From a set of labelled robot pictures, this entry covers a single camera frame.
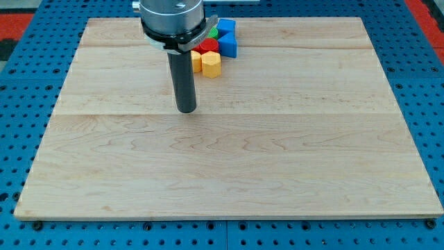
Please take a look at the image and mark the green block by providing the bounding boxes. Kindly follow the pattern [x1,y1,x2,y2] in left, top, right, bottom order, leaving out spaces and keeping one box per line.
[207,27,219,40]

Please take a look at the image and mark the red cylinder block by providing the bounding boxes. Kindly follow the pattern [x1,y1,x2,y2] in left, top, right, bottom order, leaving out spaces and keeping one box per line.
[193,37,219,54]

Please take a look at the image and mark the yellow hexagon block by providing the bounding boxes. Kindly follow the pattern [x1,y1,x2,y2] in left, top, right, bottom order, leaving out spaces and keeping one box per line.
[201,51,221,78]

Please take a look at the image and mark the light wooden board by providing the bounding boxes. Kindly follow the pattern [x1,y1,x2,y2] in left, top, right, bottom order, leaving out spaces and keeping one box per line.
[15,17,443,221]

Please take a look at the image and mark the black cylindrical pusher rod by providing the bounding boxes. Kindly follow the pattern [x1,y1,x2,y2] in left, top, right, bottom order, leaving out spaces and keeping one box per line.
[168,51,197,113]

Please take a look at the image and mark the yellow block behind rod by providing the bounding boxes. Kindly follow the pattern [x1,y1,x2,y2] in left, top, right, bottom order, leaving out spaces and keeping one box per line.
[191,51,202,73]

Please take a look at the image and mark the blue triangle block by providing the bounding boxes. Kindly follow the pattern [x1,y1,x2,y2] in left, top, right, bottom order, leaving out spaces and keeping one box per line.
[218,32,237,58]

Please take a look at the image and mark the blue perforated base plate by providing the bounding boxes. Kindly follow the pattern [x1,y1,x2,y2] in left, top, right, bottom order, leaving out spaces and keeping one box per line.
[1,0,443,249]

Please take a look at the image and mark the blue cube block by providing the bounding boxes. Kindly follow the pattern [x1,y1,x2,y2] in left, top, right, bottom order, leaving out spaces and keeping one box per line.
[216,19,236,38]

